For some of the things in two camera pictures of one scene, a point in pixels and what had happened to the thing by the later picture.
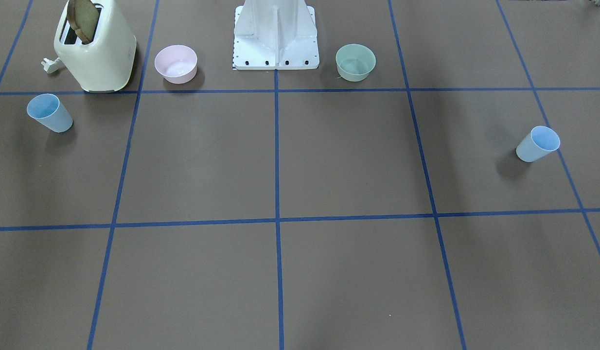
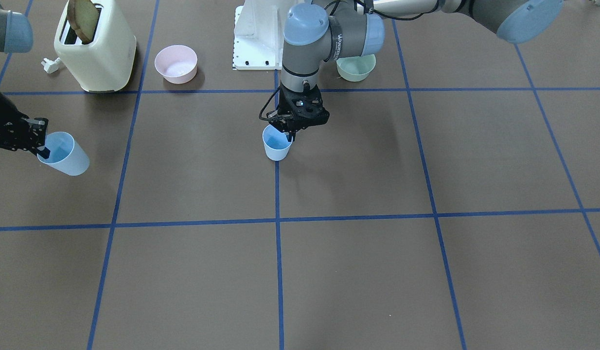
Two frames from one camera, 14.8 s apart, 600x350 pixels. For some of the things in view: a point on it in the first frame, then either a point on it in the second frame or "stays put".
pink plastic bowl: x=177 y=63 stays put
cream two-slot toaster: x=103 y=65 stays put
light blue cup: x=541 y=141 -> x=276 y=145
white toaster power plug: x=50 y=66 stays put
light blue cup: x=48 y=111 -> x=66 y=155
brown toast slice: x=83 y=16 stays put
